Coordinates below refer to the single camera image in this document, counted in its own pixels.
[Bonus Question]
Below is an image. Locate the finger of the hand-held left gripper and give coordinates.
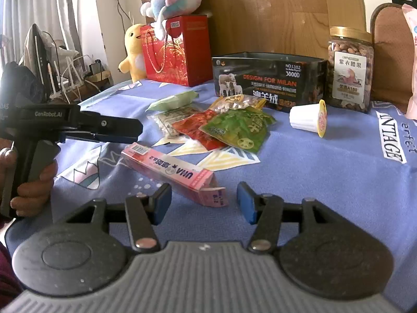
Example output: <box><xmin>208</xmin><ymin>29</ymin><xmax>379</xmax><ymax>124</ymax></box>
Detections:
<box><xmin>67</xmin><ymin>133</ymin><xmax>138</xmax><ymax>143</ymax></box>
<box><xmin>80</xmin><ymin>111</ymin><xmax>143</xmax><ymax>136</ymax></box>

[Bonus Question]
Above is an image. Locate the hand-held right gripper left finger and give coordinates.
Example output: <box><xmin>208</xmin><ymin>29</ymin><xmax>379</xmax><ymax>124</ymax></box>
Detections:
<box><xmin>54</xmin><ymin>183</ymin><xmax>172</xmax><ymax>252</ymax></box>

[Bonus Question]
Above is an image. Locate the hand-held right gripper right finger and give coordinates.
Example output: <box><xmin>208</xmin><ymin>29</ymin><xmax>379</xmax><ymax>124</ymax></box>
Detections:
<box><xmin>237</xmin><ymin>182</ymin><xmax>355</xmax><ymax>252</ymax></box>

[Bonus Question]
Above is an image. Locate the pink candy box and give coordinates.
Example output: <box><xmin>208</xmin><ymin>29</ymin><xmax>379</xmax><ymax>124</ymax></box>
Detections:
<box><xmin>121</xmin><ymin>142</ymin><xmax>229</xmax><ymax>207</ymax></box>

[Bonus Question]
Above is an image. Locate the light green packet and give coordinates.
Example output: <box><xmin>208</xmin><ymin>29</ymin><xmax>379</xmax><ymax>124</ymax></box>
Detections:
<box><xmin>145</xmin><ymin>91</ymin><xmax>199</xmax><ymax>112</ymax></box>

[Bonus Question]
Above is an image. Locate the white jelly cup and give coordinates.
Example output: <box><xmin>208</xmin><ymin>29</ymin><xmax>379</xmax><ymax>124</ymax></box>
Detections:
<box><xmin>289</xmin><ymin>99</ymin><xmax>328</xmax><ymax>137</ymax></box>

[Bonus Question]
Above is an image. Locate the black tin box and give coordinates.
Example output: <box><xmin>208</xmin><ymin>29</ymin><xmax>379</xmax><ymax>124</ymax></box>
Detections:
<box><xmin>212</xmin><ymin>51</ymin><xmax>328</xmax><ymax>113</ymax></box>

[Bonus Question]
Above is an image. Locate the person's left hand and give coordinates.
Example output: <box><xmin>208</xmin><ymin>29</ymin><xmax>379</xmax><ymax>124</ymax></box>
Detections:
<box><xmin>0</xmin><ymin>148</ymin><xmax>60</xmax><ymax>218</ymax></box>

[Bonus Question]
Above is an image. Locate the clear barcode peanut packet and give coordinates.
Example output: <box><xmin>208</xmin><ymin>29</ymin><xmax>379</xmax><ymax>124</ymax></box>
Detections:
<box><xmin>146</xmin><ymin>104</ymin><xmax>203</xmax><ymax>137</ymax></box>

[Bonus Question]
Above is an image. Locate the white router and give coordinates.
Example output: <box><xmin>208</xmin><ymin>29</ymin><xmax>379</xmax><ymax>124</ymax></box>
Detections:
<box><xmin>49</xmin><ymin>48</ymin><xmax>86</xmax><ymax>102</ymax></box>

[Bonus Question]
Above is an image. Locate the black upright device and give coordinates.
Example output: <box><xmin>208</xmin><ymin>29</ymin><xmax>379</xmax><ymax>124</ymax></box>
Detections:
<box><xmin>19</xmin><ymin>23</ymin><xmax>53</xmax><ymax>99</ymax></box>

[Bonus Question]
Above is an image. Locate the green snack packet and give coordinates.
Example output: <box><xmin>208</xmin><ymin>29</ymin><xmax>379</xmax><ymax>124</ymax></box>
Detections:
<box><xmin>199</xmin><ymin>108</ymin><xmax>277</xmax><ymax>154</ymax></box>

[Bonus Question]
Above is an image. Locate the yellow plush duck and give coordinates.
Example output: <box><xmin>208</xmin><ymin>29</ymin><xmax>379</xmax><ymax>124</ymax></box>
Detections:
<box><xmin>118</xmin><ymin>23</ymin><xmax>147</xmax><ymax>83</ymax></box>

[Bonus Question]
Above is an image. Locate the red snack packet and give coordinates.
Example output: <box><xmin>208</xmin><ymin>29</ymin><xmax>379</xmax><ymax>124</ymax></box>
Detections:
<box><xmin>171</xmin><ymin>110</ymin><xmax>229</xmax><ymax>152</ymax></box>

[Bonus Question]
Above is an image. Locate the blue printed blanket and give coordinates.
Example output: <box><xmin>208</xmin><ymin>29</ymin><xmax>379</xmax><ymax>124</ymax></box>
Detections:
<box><xmin>5</xmin><ymin>78</ymin><xmax>417</xmax><ymax>313</ymax></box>

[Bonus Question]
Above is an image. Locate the red gift bag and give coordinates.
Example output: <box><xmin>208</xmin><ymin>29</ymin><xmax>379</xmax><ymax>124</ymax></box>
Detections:
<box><xmin>142</xmin><ymin>15</ymin><xmax>209</xmax><ymax>87</ymax></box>

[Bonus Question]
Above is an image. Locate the yellow-edged peanut packet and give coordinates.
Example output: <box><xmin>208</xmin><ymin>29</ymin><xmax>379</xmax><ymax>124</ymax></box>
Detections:
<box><xmin>208</xmin><ymin>93</ymin><xmax>268</xmax><ymax>113</ymax></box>

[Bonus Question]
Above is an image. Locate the grey curtain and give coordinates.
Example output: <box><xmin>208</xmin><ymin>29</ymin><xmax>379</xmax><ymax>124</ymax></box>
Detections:
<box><xmin>0</xmin><ymin>0</ymin><xmax>98</xmax><ymax>72</ymax></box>

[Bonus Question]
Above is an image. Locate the person's dark red clothing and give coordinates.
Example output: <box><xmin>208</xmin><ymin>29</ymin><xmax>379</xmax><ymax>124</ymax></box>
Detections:
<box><xmin>0</xmin><ymin>217</ymin><xmax>25</xmax><ymax>304</ymax></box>

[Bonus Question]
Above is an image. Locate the clear nut jar gold lid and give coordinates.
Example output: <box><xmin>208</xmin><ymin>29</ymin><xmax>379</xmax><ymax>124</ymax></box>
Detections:
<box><xmin>327</xmin><ymin>26</ymin><xmax>373</xmax><ymax>114</ymax></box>

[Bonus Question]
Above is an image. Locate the wooden headboard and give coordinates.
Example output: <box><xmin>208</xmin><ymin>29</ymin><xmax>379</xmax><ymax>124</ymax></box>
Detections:
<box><xmin>138</xmin><ymin>0</ymin><xmax>372</xmax><ymax>88</ymax></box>

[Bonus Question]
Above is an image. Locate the brown chair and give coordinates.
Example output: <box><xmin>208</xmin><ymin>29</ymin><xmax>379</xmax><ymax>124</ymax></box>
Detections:
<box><xmin>371</xmin><ymin>3</ymin><xmax>417</xmax><ymax>111</ymax></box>

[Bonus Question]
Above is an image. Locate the pink snack bag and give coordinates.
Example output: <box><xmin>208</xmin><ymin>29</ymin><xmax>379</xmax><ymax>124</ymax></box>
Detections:
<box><xmin>401</xmin><ymin>3</ymin><xmax>417</xmax><ymax>120</ymax></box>

